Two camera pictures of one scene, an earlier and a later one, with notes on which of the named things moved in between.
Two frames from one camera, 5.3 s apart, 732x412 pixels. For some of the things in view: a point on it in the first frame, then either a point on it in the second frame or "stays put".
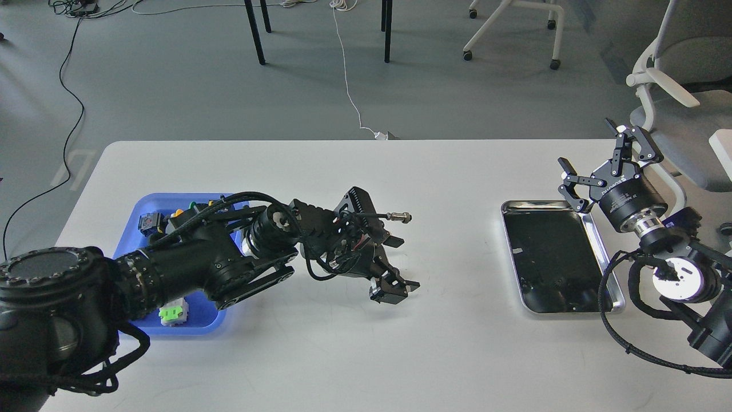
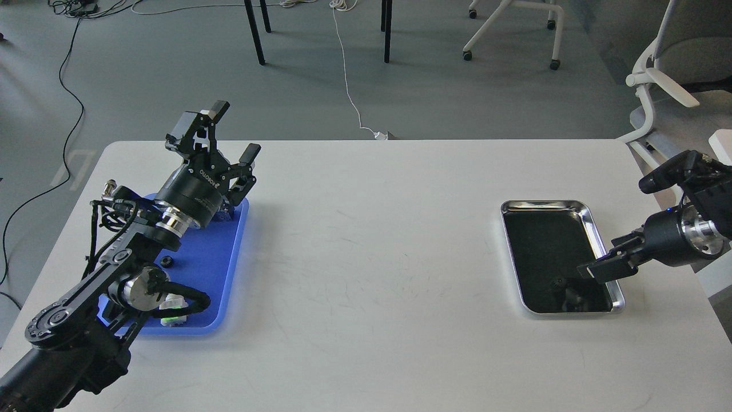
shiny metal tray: x=559 y=258 stays put
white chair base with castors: x=500 y=10 stays put
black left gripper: x=359 y=237 to x=195 y=189
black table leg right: x=386 y=12 stays put
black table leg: x=255 y=27 stays put
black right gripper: x=625 y=194 to x=663 y=240
